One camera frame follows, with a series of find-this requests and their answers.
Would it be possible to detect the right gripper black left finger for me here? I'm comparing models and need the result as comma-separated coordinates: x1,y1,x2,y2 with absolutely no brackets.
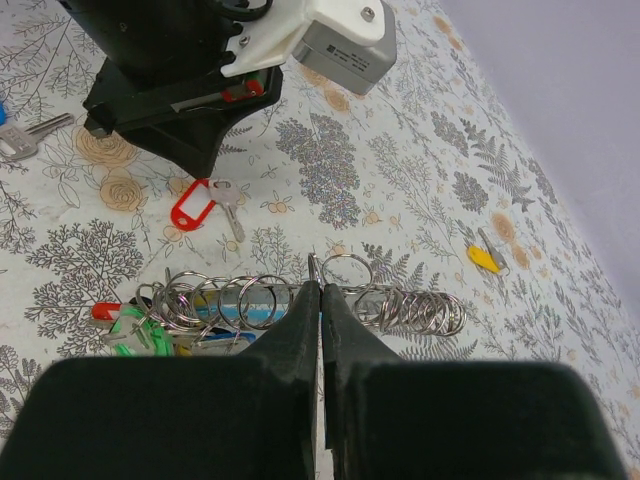
1,281,320,479

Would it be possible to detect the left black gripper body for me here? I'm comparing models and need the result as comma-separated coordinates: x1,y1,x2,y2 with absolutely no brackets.
83,60,283,135

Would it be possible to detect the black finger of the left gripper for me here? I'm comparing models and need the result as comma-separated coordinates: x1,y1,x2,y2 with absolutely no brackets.
85,99,276,179

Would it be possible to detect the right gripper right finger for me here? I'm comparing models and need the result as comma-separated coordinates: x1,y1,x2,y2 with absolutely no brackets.
322,284,626,479

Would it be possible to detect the red tag key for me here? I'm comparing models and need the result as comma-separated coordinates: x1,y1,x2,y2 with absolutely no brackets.
170,178,246,243

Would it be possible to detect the grey keyring holder strap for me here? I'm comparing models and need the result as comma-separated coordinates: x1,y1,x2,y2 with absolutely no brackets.
92,252,469,357

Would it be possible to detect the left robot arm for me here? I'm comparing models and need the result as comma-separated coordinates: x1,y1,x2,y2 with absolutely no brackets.
61,1,283,179

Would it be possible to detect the blue tag key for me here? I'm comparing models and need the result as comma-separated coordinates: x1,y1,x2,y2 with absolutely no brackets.
1,105,75,162

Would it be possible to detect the yellow tag key far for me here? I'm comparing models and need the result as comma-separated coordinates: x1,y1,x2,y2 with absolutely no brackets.
467,228,510,275

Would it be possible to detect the floral table mat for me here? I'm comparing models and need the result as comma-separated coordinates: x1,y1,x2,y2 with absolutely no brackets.
1,1,639,478

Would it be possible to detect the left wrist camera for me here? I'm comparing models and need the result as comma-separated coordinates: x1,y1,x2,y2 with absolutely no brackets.
221,0,397,95

